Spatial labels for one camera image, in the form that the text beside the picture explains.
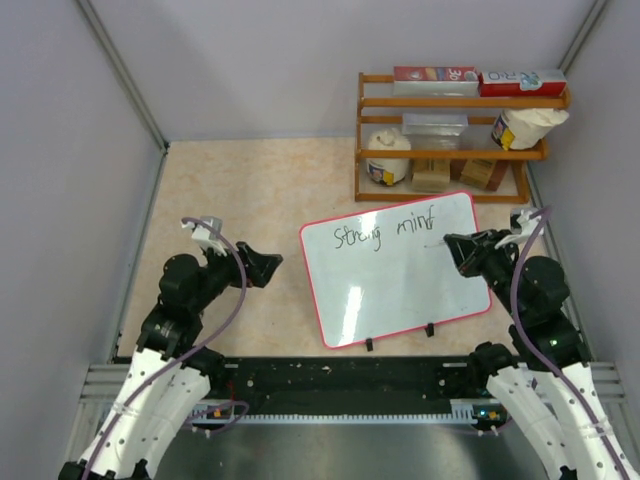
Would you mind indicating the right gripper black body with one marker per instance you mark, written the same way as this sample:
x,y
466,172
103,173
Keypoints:
x,y
496,264

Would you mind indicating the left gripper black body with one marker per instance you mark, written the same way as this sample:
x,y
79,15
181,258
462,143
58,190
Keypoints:
x,y
224,270

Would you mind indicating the whiteboard with pink frame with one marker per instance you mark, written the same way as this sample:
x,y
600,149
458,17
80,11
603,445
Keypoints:
x,y
371,277

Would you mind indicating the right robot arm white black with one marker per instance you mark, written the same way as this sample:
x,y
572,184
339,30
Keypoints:
x,y
547,385

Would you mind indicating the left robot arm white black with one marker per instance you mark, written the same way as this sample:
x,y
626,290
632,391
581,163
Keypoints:
x,y
166,378

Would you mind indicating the brown cardboard box right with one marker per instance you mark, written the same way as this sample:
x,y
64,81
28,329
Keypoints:
x,y
484,174

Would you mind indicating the brown cardboard box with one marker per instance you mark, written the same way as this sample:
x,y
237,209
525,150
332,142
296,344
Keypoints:
x,y
484,174
430,175

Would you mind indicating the brown cardboard box left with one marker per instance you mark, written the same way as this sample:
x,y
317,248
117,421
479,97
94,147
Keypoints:
x,y
430,175

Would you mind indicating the wooden shelf rack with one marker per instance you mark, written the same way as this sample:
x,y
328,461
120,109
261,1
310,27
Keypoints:
x,y
409,148

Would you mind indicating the clear plastic container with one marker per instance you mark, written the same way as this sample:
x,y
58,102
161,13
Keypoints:
x,y
434,131

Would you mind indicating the white flour bag upper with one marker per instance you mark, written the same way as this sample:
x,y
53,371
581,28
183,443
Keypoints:
x,y
521,129

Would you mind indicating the red foil box left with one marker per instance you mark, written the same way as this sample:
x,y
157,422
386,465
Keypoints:
x,y
435,81

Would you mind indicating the red white box right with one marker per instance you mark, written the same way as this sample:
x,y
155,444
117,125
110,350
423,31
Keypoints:
x,y
538,83

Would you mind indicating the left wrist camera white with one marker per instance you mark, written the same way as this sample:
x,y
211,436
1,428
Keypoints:
x,y
205,233

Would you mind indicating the grey slotted cable duct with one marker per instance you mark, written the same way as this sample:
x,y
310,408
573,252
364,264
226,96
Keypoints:
x,y
211,414

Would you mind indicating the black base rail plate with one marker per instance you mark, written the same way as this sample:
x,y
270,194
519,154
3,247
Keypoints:
x,y
324,386

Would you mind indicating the aluminium frame post left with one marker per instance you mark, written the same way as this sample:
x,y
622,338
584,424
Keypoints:
x,y
121,72

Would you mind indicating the aluminium frame post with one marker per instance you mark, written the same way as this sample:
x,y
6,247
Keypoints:
x,y
121,72
591,21

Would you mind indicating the aluminium frame post right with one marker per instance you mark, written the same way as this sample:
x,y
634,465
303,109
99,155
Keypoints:
x,y
591,21

